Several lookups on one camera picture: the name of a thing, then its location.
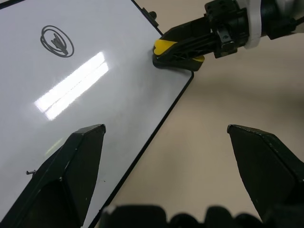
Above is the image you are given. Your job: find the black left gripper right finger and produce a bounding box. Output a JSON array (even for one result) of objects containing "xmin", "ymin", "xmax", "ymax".
[{"xmin": 227, "ymin": 123, "xmax": 304, "ymax": 219}]

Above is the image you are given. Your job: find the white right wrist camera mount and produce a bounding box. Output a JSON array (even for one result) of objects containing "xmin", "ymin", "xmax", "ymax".
[{"xmin": 235, "ymin": 0, "xmax": 263, "ymax": 50}]

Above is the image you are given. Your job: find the small black whiteboard frame clip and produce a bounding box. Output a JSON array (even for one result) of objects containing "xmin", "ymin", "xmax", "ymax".
[{"xmin": 142, "ymin": 7, "xmax": 160, "ymax": 27}]

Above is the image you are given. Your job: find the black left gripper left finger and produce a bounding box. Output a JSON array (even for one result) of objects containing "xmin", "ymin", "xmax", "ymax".
[{"xmin": 0, "ymin": 123, "xmax": 106, "ymax": 228}]

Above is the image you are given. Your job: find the black marker drawing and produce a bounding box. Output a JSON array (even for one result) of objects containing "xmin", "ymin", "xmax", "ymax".
[{"xmin": 40, "ymin": 24, "xmax": 75, "ymax": 57}]

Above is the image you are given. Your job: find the white whiteboard with black frame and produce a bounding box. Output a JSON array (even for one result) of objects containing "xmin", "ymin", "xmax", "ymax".
[{"xmin": 0, "ymin": 0, "xmax": 195, "ymax": 228}]

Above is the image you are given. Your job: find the yellow and black whiteboard eraser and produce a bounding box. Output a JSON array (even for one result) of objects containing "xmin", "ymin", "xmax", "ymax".
[{"xmin": 152, "ymin": 39, "xmax": 206, "ymax": 72}]

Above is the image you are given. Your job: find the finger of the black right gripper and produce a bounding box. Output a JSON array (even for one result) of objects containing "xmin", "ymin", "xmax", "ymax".
[
  {"xmin": 161, "ymin": 16, "xmax": 216, "ymax": 44},
  {"xmin": 174, "ymin": 37, "xmax": 218, "ymax": 59}
]

